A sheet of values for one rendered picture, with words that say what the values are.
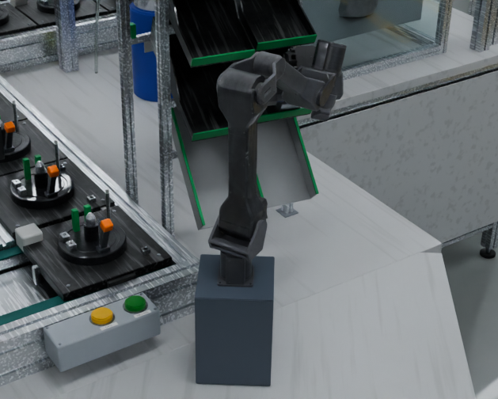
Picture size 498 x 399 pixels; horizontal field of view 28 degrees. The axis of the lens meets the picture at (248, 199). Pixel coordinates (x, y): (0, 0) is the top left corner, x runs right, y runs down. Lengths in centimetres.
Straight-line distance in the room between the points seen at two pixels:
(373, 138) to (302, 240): 90
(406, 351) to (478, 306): 163
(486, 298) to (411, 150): 69
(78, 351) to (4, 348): 13
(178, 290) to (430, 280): 56
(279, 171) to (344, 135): 87
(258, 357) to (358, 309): 33
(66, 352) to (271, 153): 66
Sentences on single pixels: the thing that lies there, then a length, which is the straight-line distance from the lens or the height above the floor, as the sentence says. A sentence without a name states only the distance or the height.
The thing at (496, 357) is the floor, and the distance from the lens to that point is 340.
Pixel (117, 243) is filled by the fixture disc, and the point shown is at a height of 99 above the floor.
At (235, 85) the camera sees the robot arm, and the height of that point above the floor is 144.
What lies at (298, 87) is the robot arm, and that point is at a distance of 179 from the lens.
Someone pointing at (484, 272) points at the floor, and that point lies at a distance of 379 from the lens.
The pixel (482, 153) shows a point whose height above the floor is 49.
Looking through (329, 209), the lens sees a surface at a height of 86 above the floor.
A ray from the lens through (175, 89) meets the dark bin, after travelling 203.
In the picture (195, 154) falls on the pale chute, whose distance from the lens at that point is 212.
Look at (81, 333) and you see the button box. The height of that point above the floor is 96.
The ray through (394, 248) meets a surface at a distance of 228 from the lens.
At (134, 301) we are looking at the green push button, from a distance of 191.
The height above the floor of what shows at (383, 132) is 70.
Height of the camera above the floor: 211
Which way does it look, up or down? 31 degrees down
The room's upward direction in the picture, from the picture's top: 1 degrees clockwise
